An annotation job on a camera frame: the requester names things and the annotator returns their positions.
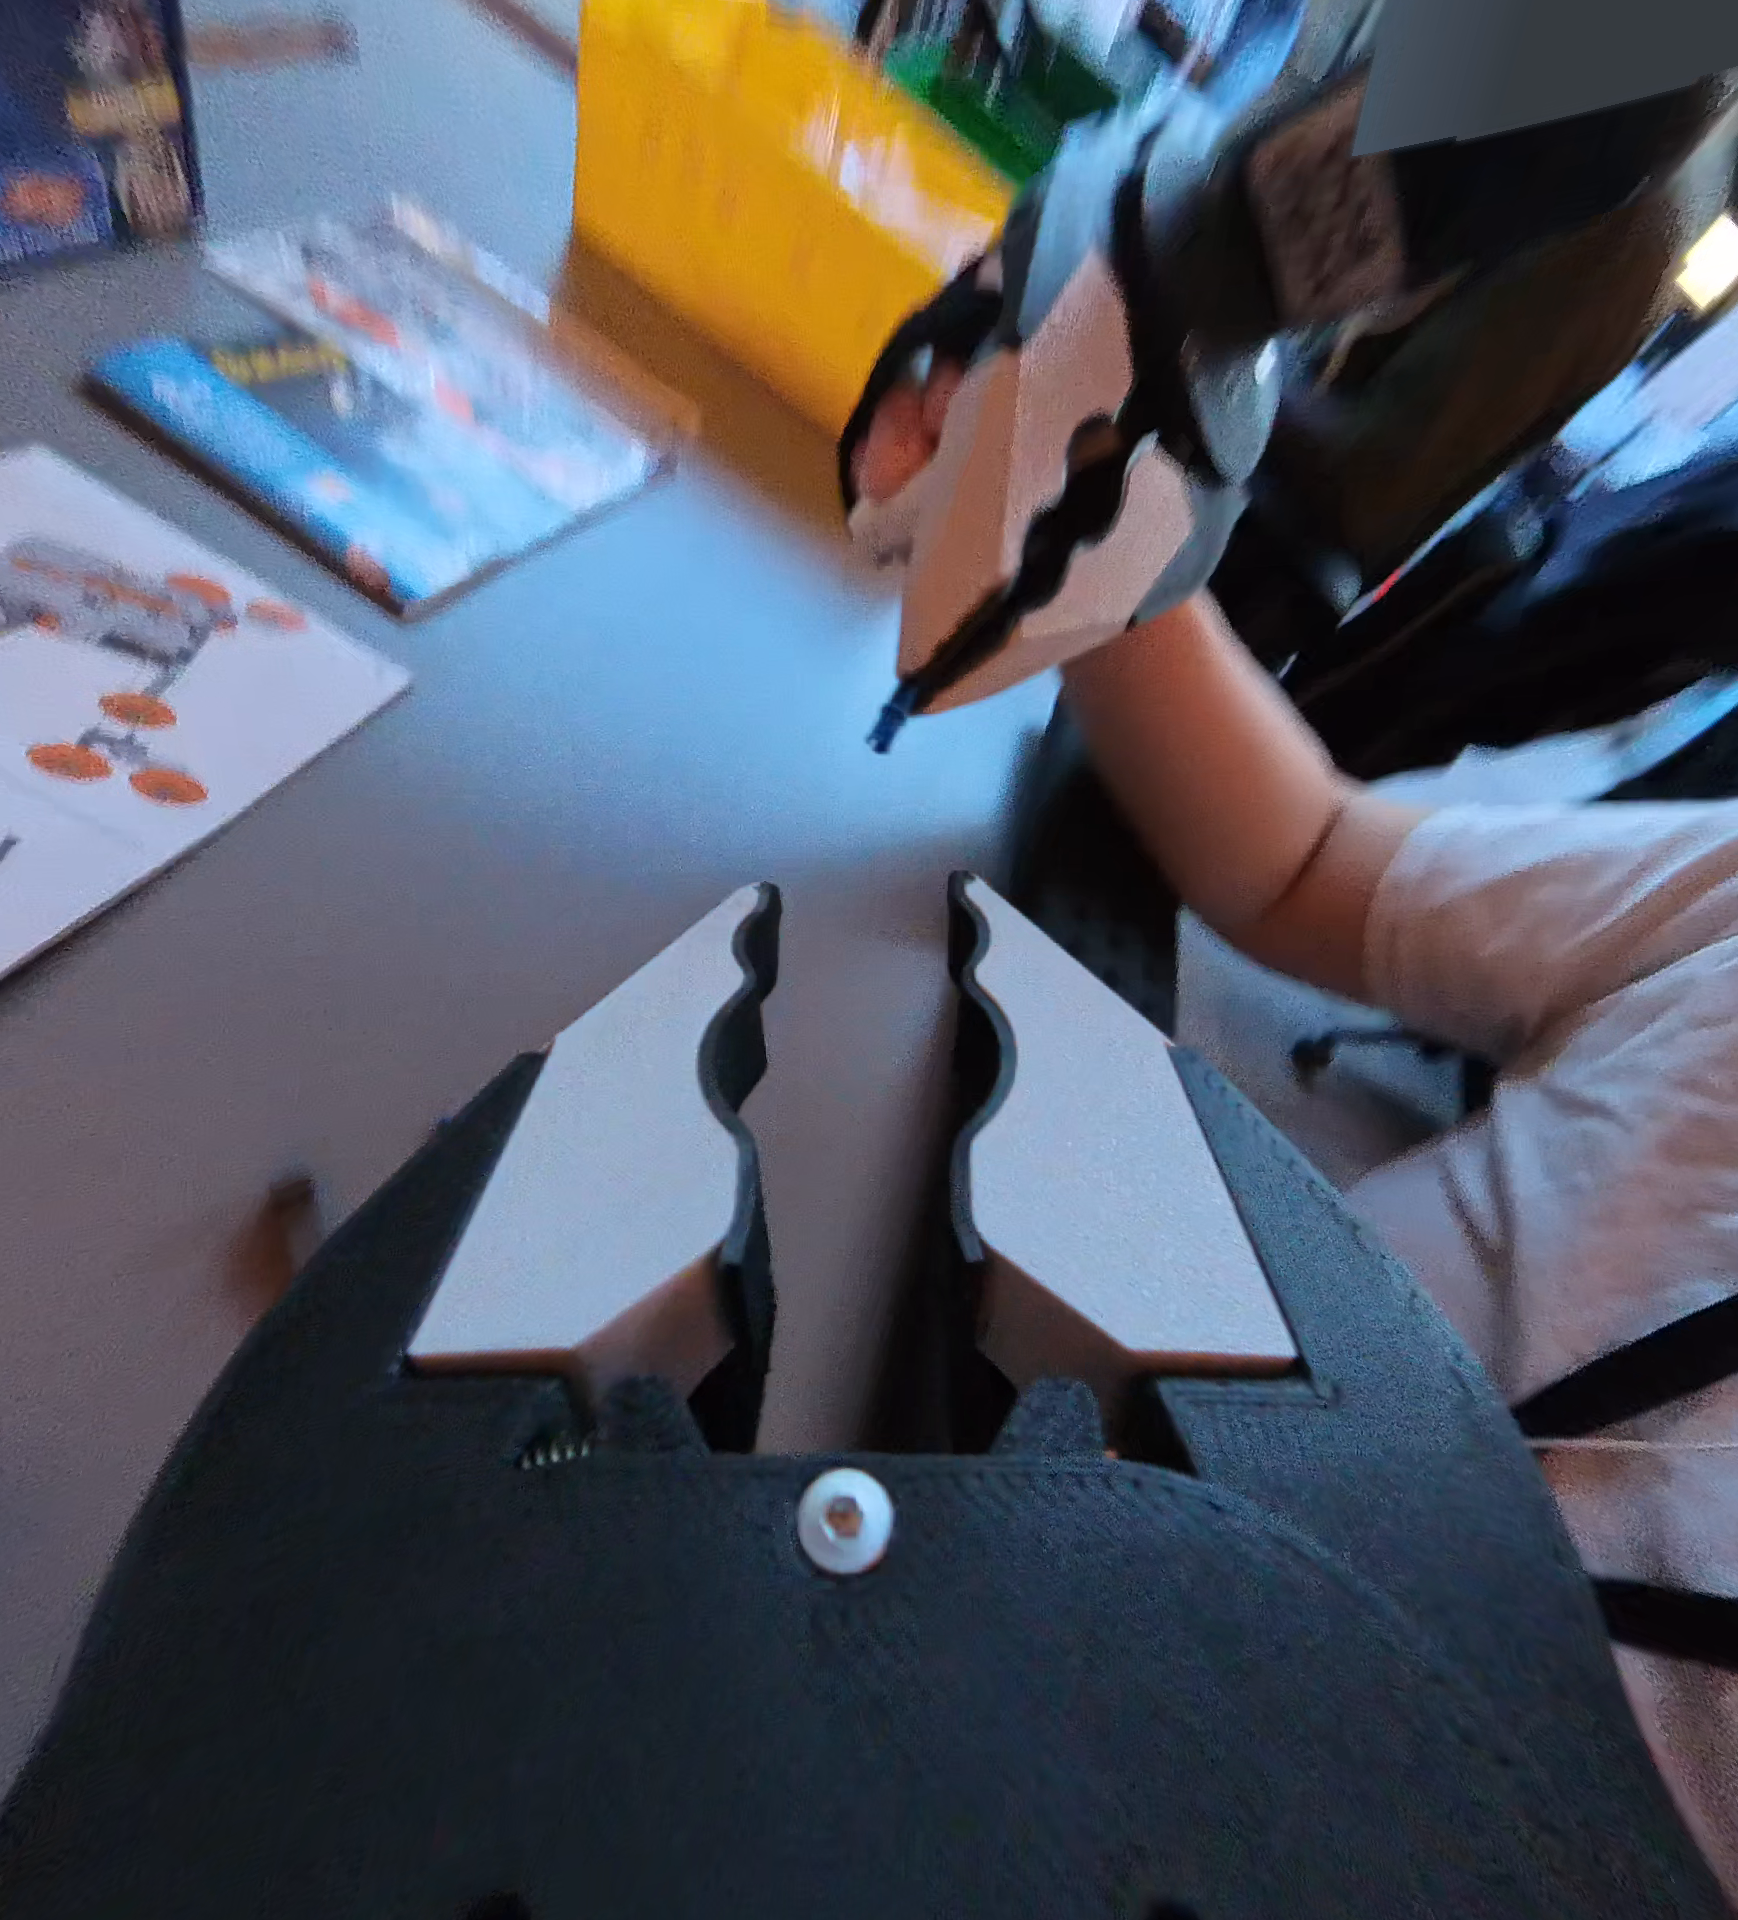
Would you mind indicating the small blue pin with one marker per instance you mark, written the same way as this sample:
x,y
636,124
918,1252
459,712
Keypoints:
x,y
888,727

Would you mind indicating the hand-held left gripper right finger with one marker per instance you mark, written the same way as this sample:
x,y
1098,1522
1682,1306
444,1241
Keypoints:
x,y
1123,1200

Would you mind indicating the white instruction booklet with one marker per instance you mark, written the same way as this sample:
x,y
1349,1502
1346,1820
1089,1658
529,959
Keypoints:
x,y
89,706

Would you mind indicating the person's right forearm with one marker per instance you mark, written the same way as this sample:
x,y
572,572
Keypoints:
x,y
1213,765

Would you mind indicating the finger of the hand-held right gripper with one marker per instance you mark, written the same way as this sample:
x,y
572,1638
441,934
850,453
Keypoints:
x,y
1110,584
990,495

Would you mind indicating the green plastic bin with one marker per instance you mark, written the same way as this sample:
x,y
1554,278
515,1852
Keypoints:
x,y
1004,90

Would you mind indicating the blue robot kit box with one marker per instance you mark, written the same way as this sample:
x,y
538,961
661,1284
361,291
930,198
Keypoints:
x,y
44,134

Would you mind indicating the grey desk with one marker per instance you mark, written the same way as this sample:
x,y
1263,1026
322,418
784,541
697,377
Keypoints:
x,y
586,749

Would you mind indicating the robot sticker sheet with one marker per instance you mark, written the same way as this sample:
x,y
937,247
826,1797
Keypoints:
x,y
465,360

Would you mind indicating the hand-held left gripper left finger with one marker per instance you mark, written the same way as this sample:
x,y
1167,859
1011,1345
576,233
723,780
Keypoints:
x,y
586,1200

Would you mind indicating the person's right hand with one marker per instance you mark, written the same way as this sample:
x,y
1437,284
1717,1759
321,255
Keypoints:
x,y
911,426

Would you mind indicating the person's white shirt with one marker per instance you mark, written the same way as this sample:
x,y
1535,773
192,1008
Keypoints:
x,y
1635,1049

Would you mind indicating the yellow plastic bin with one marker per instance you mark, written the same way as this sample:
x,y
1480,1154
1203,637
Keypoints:
x,y
763,195

